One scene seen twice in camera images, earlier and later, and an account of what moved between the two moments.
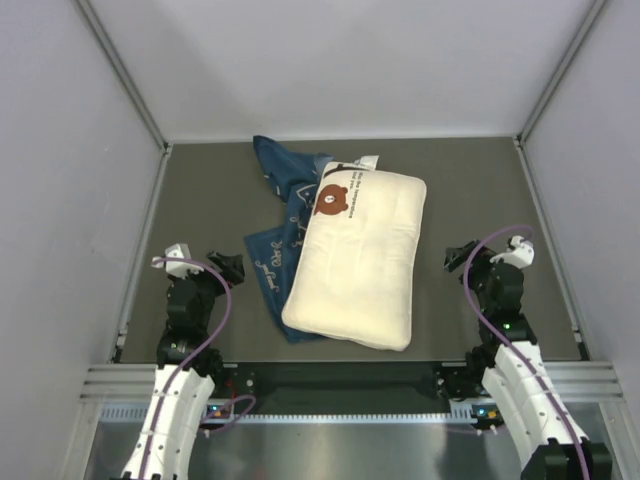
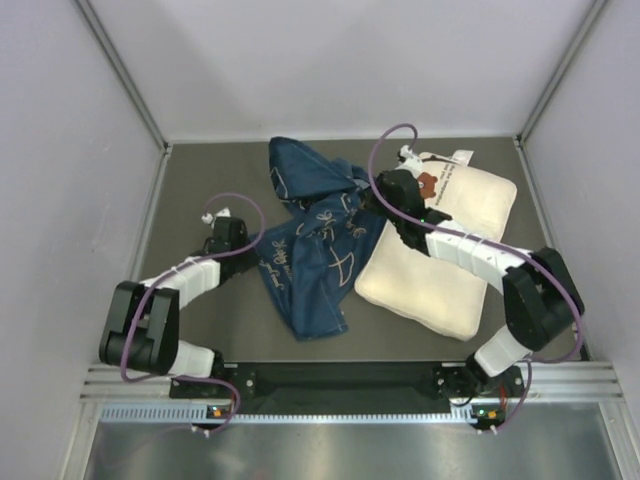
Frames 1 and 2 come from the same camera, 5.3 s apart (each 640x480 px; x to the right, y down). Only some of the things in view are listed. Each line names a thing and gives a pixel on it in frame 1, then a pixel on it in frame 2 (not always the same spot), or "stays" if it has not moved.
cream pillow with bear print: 356,264 → 429,294
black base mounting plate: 337,381 stays
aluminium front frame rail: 132,382 stays
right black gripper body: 479,274 → 373,204
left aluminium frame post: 150,110 stays
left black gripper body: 211,285 → 246,261
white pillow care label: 368,161 → 462,156
